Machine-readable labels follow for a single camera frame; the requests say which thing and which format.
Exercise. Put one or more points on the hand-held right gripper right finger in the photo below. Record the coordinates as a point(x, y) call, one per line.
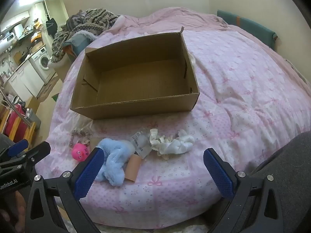
point(217, 172)

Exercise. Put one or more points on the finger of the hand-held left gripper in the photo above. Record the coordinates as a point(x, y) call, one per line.
point(36, 152)
point(17, 148)

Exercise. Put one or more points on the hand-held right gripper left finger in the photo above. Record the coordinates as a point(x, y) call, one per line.
point(89, 172)

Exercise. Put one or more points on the pink squishy toy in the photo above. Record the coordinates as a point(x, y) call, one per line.
point(80, 151)

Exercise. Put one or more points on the light blue plush scrunchie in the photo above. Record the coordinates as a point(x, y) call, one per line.
point(116, 157)

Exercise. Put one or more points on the brown lace scrunchie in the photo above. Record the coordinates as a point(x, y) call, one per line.
point(81, 136)

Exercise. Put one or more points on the beige bandage roll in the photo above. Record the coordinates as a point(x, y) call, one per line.
point(132, 170)

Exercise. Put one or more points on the cream ruffled scrunchie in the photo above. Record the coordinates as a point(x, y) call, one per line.
point(156, 140)

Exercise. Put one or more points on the brown cardboard box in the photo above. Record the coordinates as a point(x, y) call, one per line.
point(143, 77)

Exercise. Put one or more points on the person's left hand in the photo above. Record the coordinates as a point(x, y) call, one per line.
point(17, 207)

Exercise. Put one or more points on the red bag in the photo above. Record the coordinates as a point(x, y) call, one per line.
point(13, 123)

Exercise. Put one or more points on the green bag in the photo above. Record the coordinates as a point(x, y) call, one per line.
point(55, 97)

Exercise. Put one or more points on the clear plastic packet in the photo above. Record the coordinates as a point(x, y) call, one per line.
point(141, 142)

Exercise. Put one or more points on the patterned floor mat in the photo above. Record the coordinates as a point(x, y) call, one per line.
point(48, 88)

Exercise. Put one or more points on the white kitchen cabinet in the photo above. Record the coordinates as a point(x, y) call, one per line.
point(23, 81)

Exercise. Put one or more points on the pink printed duvet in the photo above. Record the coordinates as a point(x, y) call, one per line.
point(243, 89)

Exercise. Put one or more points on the light wooden stand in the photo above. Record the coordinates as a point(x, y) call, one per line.
point(63, 65)

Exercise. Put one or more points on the white washing machine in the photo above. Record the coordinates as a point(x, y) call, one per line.
point(43, 60)

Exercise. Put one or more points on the white microwave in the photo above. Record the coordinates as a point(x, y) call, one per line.
point(8, 37)

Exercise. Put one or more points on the black hanging garment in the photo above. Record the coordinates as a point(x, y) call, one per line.
point(51, 26)

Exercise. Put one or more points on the grey tabby cat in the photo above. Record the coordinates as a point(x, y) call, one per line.
point(75, 19)

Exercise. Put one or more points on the patterned knit blanket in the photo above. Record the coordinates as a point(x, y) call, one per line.
point(97, 20)

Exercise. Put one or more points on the teal cushion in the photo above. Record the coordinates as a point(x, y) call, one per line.
point(245, 26)

